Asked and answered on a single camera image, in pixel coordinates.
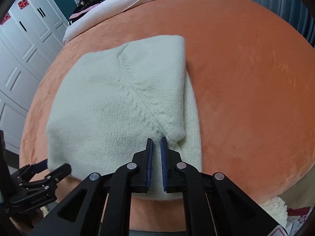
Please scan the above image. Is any cream knitted sweater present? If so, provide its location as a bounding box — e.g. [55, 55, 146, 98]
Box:
[46, 35, 201, 201]

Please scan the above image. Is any white fluffy rug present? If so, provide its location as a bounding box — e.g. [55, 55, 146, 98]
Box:
[259, 196, 288, 228]

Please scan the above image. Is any orange velvet bed cover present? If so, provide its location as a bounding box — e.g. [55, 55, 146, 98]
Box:
[19, 0, 314, 232]

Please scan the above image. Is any white panelled wardrobe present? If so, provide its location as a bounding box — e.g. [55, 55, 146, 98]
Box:
[1, 0, 67, 154]

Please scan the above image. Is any grey blue striped curtain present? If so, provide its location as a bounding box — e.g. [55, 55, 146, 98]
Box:
[251, 0, 314, 46]

